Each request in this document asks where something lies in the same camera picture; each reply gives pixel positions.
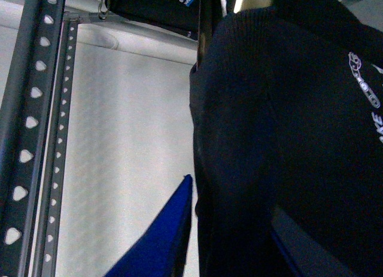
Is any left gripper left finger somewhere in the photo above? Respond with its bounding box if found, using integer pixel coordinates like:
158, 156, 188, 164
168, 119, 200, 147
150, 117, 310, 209
105, 175, 193, 277

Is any black sweater with white print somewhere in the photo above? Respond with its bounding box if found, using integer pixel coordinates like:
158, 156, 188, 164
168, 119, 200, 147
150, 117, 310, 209
190, 0, 382, 276

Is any black t-shirt with logo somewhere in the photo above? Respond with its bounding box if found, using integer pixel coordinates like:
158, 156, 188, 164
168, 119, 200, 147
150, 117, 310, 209
105, 0, 200, 41

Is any grey metal rack frame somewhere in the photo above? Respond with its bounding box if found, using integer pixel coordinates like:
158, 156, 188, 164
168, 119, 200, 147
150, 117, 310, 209
1, 0, 120, 276

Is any metal hanger hook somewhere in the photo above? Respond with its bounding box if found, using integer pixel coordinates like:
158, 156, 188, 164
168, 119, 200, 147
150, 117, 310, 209
98, 0, 109, 20

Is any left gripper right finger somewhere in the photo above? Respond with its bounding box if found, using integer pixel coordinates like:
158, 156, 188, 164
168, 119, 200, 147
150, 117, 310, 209
272, 206, 357, 276

